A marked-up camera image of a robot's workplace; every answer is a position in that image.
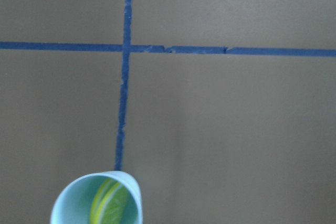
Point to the yellow lemon slice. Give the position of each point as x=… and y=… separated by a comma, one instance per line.
x=109, y=202

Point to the light blue cup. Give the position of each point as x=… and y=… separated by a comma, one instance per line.
x=74, y=202

